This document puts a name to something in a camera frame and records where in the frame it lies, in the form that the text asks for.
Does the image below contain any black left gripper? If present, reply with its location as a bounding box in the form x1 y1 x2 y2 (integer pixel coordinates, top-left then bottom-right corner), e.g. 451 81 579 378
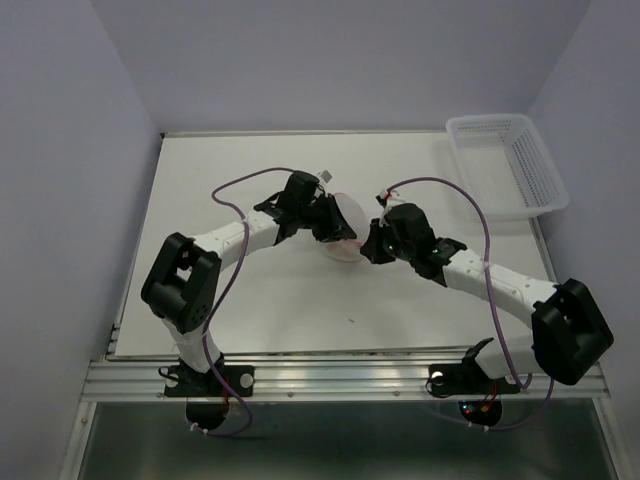
296 193 355 242

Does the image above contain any white mesh laundry bag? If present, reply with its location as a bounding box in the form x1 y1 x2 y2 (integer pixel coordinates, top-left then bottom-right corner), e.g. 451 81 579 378
322 193 369 263

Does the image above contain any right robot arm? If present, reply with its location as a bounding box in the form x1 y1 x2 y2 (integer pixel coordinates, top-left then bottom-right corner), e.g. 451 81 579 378
360 203 614 390

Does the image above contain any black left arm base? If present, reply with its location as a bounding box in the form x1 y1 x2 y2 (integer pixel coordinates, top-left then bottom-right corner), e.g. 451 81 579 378
157 361 255 398

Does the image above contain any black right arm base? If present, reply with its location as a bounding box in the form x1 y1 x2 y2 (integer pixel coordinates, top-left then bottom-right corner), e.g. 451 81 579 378
425 338 521 399

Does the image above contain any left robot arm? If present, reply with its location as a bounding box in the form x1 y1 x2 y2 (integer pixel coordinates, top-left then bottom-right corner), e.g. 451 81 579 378
141 167 361 394

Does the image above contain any white perforated plastic basket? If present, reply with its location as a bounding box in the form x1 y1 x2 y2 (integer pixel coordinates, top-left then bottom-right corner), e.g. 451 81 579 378
446 114 570 221

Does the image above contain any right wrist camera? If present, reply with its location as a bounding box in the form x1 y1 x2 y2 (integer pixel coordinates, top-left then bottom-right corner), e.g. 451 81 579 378
376 189 406 225

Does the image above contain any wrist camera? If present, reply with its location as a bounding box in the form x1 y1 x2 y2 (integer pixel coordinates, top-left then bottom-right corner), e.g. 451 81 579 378
318 170 333 183
376 189 406 225

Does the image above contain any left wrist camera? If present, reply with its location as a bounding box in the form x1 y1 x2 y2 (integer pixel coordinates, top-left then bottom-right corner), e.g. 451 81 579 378
318 170 333 183

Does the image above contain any aluminium mounting rail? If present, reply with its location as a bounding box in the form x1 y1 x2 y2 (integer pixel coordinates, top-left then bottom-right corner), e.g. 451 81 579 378
79 349 614 401

